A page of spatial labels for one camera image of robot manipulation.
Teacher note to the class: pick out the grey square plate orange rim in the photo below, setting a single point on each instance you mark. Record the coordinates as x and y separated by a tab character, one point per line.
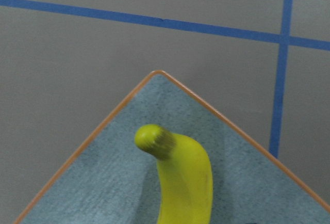
108	179

